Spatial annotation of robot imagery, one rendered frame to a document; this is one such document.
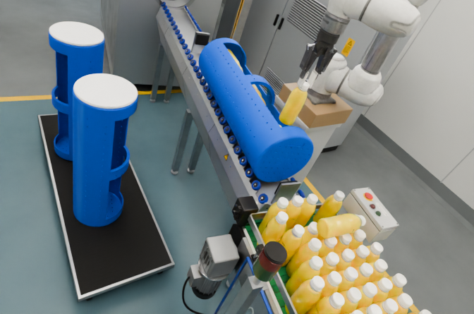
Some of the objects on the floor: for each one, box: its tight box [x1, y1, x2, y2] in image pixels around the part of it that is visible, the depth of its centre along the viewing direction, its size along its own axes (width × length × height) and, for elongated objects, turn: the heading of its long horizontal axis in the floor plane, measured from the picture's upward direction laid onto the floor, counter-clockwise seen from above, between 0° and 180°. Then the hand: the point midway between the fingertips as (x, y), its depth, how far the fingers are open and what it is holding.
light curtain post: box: [230, 0, 266, 43], centre depth 265 cm, size 6×6×170 cm
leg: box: [164, 66, 175, 103], centre depth 321 cm, size 6×6×63 cm
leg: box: [150, 43, 164, 103], centre depth 314 cm, size 6×6×63 cm
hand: (307, 79), depth 129 cm, fingers closed on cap, 4 cm apart
